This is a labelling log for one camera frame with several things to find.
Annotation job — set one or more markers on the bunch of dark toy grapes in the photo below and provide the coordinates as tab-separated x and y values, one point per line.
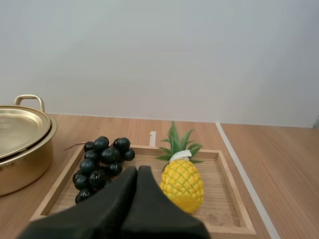
97	178

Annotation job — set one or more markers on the shallow wooden tray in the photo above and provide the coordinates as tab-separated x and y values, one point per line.
224	199

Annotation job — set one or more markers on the gold lid with black knob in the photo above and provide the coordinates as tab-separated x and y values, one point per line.
17	129

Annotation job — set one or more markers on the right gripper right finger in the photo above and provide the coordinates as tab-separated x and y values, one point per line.
159	219

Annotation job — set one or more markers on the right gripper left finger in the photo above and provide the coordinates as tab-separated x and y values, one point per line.
99	214

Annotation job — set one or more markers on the yellow toy pineapple green crown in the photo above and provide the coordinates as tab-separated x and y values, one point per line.
182	184

